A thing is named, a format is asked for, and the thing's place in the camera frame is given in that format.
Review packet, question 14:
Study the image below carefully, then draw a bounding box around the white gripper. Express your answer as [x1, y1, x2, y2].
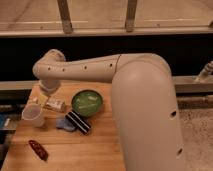
[38, 80, 60, 107]

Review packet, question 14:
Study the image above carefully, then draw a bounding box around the white ceramic cup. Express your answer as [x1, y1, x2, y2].
[22, 104, 45, 127]

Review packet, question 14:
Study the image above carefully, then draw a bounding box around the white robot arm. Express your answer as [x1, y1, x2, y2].
[32, 49, 186, 171]

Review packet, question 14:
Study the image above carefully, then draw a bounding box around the green ceramic bowl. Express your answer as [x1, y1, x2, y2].
[71, 89, 103, 118]

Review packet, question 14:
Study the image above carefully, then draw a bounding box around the blue cloth piece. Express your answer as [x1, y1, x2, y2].
[56, 117, 76, 132]

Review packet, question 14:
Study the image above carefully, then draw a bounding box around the black white striped block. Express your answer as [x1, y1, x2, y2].
[65, 111, 91, 135]

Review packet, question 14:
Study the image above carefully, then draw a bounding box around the dark red chili pepper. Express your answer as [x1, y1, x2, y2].
[28, 140, 48, 161]

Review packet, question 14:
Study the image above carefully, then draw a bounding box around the wooden cutting board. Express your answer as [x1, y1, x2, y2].
[1, 82, 125, 171]

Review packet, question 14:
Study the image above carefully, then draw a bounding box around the left metal post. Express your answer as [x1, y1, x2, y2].
[57, 0, 73, 34]

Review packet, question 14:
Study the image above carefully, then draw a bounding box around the metal post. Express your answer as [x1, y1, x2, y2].
[125, 0, 137, 32]
[57, 0, 73, 34]

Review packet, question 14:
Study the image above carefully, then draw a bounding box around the right metal post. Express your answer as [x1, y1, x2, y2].
[125, 0, 137, 32]

